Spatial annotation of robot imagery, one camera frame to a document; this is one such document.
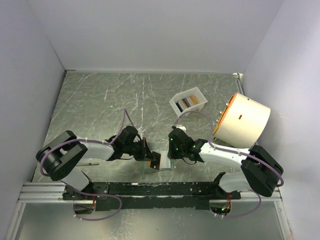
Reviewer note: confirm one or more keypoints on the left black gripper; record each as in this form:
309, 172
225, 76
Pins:
145, 151

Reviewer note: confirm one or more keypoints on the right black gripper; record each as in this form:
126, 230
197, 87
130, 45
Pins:
171, 154

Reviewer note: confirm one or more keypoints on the green card holder wallet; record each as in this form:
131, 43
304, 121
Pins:
162, 162

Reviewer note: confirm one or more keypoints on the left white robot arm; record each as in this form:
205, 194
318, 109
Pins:
58, 159

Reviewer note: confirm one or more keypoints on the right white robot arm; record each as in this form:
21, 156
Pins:
258, 170

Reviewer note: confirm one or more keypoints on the black card in tray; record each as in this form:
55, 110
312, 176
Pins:
180, 106

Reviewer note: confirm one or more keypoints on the white card tray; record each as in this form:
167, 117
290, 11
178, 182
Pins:
183, 97

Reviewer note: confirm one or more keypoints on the gold card in tray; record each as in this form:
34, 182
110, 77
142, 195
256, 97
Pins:
194, 100

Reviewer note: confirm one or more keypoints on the small metal rod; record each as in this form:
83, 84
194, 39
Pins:
88, 164

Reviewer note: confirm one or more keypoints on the beige cylindrical drum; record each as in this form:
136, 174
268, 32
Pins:
242, 121

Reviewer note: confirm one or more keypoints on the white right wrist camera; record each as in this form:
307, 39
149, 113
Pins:
181, 127

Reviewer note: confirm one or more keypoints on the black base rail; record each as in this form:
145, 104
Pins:
150, 195

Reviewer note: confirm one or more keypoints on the aluminium extrusion frame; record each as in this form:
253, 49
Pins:
42, 214

